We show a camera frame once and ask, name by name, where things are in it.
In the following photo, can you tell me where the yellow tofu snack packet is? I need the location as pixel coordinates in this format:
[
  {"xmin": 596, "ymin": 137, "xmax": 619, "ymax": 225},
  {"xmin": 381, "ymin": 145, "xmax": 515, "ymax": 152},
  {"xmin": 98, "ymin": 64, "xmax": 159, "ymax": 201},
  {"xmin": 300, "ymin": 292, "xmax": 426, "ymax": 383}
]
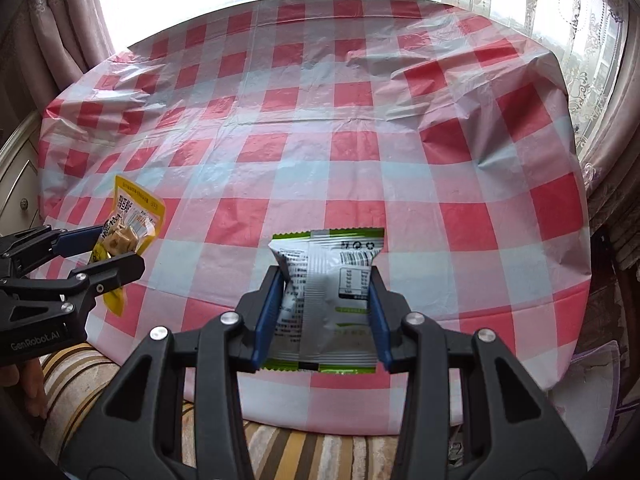
[{"xmin": 88, "ymin": 173, "xmax": 166, "ymax": 319}]

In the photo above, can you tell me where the green white snack packet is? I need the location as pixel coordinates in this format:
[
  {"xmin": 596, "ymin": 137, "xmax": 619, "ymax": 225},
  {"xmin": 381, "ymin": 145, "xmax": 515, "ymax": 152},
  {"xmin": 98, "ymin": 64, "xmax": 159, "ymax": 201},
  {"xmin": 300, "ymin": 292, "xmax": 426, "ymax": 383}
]
[{"xmin": 265, "ymin": 228, "xmax": 384, "ymax": 374}]

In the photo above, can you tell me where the left hand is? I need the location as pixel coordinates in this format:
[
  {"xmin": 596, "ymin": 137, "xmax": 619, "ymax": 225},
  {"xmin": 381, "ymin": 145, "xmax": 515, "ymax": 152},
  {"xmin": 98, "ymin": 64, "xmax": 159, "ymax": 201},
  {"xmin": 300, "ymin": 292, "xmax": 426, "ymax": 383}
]
[{"xmin": 0, "ymin": 359, "xmax": 47, "ymax": 418}]

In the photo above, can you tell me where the cream cabinet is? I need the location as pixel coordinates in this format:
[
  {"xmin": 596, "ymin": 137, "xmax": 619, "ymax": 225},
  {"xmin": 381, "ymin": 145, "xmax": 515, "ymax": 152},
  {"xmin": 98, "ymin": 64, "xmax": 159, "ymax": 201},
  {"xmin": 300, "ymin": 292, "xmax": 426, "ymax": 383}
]
[{"xmin": 0, "ymin": 112, "xmax": 42, "ymax": 235}]

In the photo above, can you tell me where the striped sofa cushion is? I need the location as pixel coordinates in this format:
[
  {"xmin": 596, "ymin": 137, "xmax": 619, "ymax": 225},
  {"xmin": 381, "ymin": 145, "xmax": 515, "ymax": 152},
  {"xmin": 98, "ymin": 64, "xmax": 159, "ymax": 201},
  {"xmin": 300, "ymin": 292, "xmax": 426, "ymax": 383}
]
[{"xmin": 39, "ymin": 341, "xmax": 467, "ymax": 480}]

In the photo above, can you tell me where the mauve curtain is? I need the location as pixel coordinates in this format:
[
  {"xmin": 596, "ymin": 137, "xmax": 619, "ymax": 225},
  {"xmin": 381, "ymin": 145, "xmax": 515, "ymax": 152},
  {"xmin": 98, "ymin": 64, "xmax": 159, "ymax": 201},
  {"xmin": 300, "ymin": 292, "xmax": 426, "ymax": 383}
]
[{"xmin": 10, "ymin": 0, "xmax": 115, "ymax": 112}]

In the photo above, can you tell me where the red white checkered tablecloth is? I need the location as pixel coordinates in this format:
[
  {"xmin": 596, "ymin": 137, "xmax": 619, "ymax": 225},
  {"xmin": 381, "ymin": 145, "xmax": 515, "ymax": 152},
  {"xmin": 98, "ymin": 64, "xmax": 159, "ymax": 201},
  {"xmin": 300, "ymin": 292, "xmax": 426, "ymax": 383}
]
[{"xmin": 37, "ymin": 0, "xmax": 594, "ymax": 436}]

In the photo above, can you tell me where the white lace curtain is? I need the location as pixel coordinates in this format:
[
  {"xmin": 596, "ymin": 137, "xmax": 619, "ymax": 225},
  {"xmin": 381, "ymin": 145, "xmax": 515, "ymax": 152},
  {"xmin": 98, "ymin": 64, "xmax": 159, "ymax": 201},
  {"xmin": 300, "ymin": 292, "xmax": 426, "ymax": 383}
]
[{"xmin": 399, "ymin": 0, "xmax": 637, "ymax": 151}]

